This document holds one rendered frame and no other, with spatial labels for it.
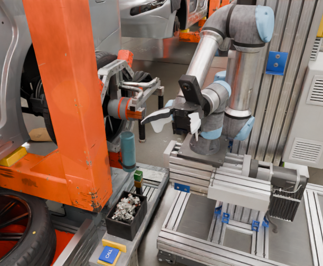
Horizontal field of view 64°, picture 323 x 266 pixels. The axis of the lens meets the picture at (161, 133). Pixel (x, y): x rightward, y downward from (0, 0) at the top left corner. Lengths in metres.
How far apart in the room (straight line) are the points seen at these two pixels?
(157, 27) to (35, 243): 3.39
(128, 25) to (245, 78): 3.18
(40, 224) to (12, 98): 0.65
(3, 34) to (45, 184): 0.76
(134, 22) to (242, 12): 3.14
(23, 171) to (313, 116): 1.43
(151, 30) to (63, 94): 3.15
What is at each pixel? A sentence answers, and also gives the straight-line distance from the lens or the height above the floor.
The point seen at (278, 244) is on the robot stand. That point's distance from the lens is 1.79.
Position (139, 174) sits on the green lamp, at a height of 0.66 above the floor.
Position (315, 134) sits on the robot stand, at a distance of 1.36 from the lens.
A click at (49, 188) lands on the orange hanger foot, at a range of 1.49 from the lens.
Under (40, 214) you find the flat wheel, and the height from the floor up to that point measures 0.51.
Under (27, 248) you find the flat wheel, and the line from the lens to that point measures 1.41.
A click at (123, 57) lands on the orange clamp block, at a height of 1.12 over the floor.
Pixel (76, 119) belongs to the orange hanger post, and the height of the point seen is 1.06.
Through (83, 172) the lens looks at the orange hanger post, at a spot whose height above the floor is 0.78.
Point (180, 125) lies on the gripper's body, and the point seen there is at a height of 1.19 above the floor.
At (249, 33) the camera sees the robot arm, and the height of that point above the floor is 1.38.
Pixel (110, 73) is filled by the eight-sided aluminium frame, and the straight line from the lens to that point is 1.48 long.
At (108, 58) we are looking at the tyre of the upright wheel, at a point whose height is 1.14.
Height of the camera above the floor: 1.54
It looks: 31 degrees down
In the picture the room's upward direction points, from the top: straight up
